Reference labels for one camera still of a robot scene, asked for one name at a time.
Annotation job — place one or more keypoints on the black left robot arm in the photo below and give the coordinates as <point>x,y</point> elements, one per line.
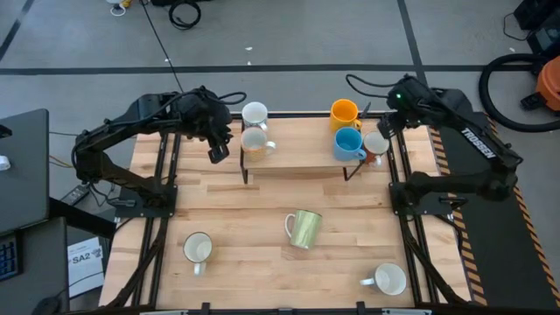
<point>109,170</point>

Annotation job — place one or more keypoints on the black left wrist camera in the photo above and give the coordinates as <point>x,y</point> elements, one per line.
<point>218,154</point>

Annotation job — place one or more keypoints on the black mat hazard stripes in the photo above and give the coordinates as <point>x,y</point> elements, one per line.
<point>503,245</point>

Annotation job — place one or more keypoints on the silver aluminium bar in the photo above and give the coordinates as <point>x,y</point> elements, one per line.
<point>164,312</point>
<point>407,312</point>

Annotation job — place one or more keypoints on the orange vacuum cleaner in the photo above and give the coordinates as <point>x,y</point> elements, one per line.
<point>550,85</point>

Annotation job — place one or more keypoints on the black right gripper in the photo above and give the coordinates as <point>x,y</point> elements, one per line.
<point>387,127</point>

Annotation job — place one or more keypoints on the wooden shelf black metal legs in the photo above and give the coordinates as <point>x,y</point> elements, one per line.
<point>302,149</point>

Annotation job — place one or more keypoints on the white mug blue pattern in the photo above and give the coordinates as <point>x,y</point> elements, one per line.
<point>254,114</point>

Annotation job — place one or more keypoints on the light green mug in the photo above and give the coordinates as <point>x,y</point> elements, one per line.
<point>306,229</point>

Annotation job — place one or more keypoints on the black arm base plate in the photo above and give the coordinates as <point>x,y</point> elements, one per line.
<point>426,205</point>
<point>144,207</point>

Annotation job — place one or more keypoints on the black power brick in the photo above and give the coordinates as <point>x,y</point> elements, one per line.
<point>75,195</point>

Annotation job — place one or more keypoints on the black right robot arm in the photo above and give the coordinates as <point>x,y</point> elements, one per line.
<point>477,140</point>

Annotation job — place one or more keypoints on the small white object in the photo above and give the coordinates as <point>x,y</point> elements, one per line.
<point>3,163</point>

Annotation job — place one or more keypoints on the red mug white interior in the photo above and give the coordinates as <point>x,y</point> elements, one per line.
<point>375,143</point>

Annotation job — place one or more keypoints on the dark grey desk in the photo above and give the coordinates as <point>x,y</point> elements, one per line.
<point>22,175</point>

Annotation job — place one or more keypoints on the white printed paper sheet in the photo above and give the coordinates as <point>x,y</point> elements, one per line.
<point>85,271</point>

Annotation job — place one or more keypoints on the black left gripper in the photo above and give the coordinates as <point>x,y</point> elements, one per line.
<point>219,133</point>

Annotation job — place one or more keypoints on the orange-yellow mug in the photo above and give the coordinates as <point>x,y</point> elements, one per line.
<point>343,113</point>

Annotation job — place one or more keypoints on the black computer keyboard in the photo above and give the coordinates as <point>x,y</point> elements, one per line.
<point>8,258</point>

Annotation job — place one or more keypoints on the blue faceted mug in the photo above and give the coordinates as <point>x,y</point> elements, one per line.
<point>347,142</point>

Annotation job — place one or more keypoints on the yellow polka dot mug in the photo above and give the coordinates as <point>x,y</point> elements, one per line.
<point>254,142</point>

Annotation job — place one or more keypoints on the black equipment case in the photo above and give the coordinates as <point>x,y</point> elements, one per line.
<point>542,17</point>

